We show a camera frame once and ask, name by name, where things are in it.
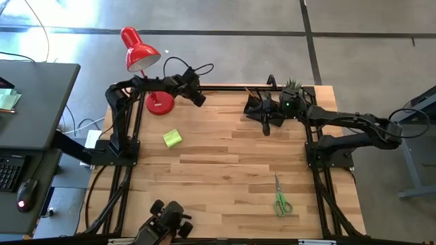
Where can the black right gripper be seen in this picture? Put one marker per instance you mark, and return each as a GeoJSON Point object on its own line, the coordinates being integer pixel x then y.
{"type": "Point", "coordinates": [289, 105]}

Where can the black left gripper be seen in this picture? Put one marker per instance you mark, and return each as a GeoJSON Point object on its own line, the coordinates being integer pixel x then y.
{"type": "Point", "coordinates": [190, 83]}

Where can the orange pencil pink eraser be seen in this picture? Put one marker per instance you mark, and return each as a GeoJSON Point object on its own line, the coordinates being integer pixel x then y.
{"type": "Point", "coordinates": [248, 92]}

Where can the green sticky note pad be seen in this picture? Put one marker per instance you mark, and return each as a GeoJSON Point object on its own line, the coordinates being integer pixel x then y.
{"type": "Point", "coordinates": [172, 137]}

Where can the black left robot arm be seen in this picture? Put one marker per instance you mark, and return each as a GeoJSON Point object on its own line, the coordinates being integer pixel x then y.
{"type": "Point", "coordinates": [114, 115]}

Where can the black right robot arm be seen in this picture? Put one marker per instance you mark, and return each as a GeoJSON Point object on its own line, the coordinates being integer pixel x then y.
{"type": "Point", "coordinates": [340, 117]}

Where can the black mesh desk organizer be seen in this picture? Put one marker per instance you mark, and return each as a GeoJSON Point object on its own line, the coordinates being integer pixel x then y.
{"type": "Point", "coordinates": [280, 122]}

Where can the red desk lamp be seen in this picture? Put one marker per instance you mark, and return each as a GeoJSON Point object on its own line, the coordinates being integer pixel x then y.
{"type": "Point", "coordinates": [160, 102]}

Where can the small potted succulent plant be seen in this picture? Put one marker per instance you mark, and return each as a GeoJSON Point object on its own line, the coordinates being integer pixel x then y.
{"type": "Point", "coordinates": [292, 83]}

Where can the white power adapter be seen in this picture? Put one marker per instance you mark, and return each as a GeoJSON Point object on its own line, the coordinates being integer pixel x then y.
{"type": "Point", "coordinates": [92, 139]}

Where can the grey side table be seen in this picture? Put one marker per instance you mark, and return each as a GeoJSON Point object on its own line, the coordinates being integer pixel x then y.
{"type": "Point", "coordinates": [410, 170]}

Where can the dark grey desk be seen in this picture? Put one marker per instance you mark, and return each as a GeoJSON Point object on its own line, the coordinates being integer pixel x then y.
{"type": "Point", "coordinates": [41, 102]}

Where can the green paper notes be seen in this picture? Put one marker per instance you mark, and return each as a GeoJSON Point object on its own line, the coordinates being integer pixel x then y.
{"type": "Point", "coordinates": [8, 98]}

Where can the pencil on desk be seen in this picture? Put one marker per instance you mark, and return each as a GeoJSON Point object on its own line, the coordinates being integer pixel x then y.
{"type": "Point", "coordinates": [7, 110]}

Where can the dark tablet red edge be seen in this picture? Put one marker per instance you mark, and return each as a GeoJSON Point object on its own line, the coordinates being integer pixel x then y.
{"type": "Point", "coordinates": [5, 83]}

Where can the black computer mouse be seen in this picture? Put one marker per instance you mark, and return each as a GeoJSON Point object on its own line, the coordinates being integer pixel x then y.
{"type": "Point", "coordinates": [27, 194]}

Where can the black keyboard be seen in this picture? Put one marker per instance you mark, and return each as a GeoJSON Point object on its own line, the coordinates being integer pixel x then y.
{"type": "Point", "coordinates": [10, 173]}

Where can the black aluminium table frame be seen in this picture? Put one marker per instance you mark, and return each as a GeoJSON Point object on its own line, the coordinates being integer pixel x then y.
{"type": "Point", "coordinates": [221, 87]}

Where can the black frame bracket hook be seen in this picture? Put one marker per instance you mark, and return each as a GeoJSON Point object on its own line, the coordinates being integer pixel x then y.
{"type": "Point", "coordinates": [271, 81]}

